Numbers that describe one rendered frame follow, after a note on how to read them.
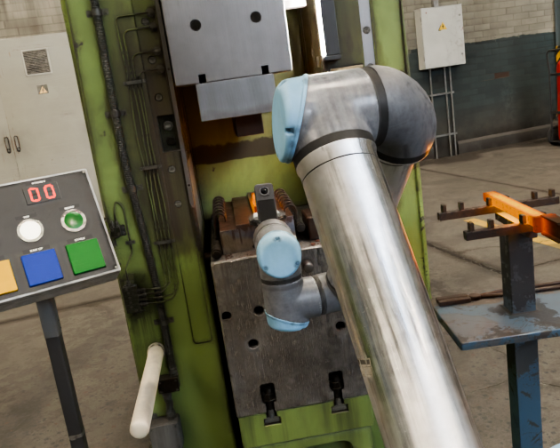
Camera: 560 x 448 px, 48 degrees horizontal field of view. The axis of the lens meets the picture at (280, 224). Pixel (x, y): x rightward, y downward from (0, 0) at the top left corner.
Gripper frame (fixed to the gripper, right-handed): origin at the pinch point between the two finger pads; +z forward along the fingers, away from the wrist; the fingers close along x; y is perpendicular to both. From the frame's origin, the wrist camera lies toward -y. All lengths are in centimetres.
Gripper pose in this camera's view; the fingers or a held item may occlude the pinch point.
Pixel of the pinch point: (264, 211)
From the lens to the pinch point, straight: 163.8
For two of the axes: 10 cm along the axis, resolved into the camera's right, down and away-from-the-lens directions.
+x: 9.8, -1.6, 0.7
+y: 1.4, 9.6, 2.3
